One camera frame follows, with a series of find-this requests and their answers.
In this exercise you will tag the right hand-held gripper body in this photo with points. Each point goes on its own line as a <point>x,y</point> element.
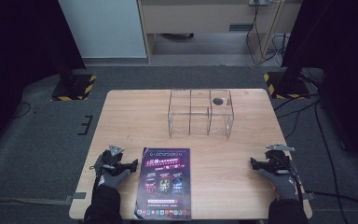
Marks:
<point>278,161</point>

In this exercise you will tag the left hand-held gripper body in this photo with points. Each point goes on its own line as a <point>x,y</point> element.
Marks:
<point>113,160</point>

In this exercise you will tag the dark purple magazine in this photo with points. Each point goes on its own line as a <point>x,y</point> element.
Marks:
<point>163,183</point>

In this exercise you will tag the clear acrylic file organizer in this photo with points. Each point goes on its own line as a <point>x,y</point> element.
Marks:
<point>199,121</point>

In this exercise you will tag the person's left hand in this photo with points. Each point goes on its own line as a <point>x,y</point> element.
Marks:
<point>112,180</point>

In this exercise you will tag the person's right hand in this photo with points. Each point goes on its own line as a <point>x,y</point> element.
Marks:
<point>284,186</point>

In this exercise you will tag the grey tape strip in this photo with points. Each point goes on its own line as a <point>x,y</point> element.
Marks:
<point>76,196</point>
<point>309,196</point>

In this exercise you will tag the dark round table grommet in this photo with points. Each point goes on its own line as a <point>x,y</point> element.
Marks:
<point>217,101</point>

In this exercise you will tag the black yellow-striped stand base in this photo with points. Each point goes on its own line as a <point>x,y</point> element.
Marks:
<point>74,90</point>
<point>287,88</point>

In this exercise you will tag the black stand pole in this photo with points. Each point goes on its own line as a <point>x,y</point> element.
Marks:
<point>63,56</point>
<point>295,62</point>

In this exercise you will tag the dark curtain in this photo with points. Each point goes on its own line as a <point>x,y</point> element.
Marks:
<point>351,77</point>
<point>15,62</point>

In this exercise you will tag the white cabinet panel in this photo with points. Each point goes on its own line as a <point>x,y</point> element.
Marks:
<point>102,28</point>

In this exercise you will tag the light wooden desk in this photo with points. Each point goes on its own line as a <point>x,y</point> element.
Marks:
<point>199,17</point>

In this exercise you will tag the white power strip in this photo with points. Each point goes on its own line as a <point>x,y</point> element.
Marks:
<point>259,2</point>

